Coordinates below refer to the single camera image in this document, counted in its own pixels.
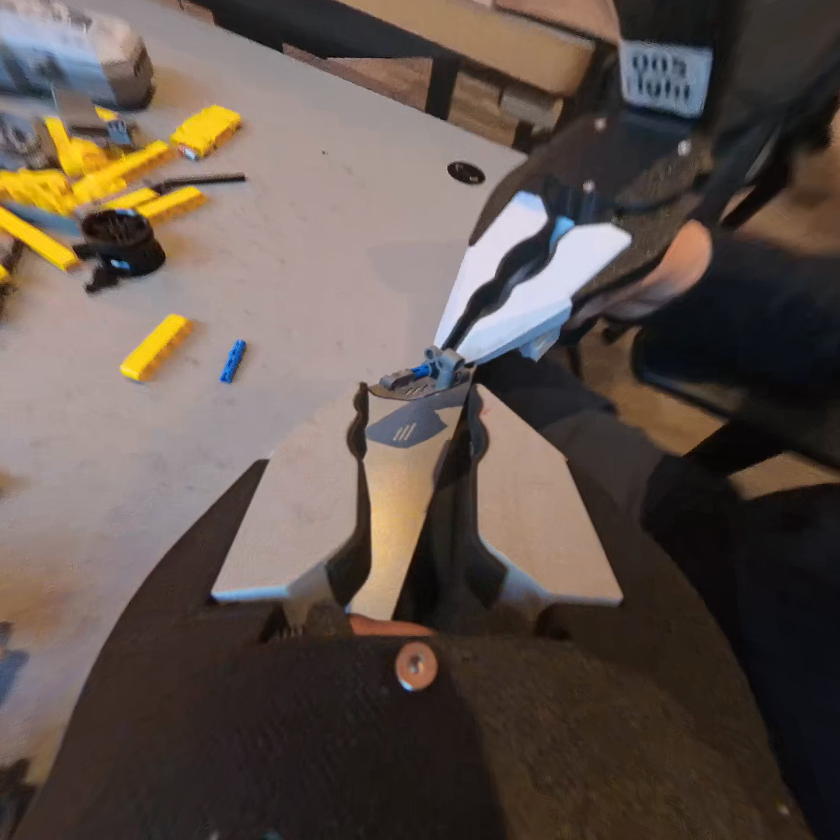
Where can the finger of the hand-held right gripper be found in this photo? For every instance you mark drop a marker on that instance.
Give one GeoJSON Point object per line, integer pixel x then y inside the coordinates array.
{"type": "Point", "coordinates": [499, 243]}
{"type": "Point", "coordinates": [571, 269]}

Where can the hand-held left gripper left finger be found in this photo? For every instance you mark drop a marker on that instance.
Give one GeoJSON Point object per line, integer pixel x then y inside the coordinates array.
{"type": "Point", "coordinates": [295, 525]}

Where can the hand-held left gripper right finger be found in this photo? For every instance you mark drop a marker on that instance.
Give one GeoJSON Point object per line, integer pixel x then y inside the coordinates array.
{"type": "Point", "coordinates": [538, 525]}

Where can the small grey brick assembly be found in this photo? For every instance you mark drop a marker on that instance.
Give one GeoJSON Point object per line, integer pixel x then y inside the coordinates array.
{"type": "Point", "coordinates": [426, 377]}

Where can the blue toy pin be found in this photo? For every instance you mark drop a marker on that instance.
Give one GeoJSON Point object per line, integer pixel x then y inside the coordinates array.
{"type": "Point", "coordinates": [233, 361]}

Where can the black desk grommet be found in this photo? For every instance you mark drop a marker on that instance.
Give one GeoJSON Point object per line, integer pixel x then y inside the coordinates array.
{"type": "Point", "coordinates": [466, 172]}

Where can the person's right hand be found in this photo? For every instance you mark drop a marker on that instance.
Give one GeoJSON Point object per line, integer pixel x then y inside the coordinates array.
{"type": "Point", "coordinates": [669, 269]}

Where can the dark grey backpack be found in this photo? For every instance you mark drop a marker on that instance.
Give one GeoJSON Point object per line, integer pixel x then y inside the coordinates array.
{"type": "Point", "coordinates": [787, 79]}

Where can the person's black sweater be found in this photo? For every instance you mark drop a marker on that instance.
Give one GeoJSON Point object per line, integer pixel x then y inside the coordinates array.
{"type": "Point", "coordinates": [754, 590]}

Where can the yellow toy beam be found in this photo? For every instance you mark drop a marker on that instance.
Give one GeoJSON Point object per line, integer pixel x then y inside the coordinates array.
{"type": "Point", "coordinates": [155, 346]}

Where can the black toy wheel hub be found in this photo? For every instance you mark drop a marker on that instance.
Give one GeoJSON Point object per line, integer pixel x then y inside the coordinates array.
{"type": "Point", "coordinates": [121, 243]}

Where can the pile of toy brick pieces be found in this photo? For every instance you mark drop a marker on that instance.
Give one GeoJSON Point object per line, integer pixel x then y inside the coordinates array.
{"type": "Point", "coordinates": [59, 177]}

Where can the grey toy battery box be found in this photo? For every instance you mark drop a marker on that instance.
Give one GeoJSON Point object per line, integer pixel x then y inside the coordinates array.
{"type": "Point", "coordinates": [79, 52]}

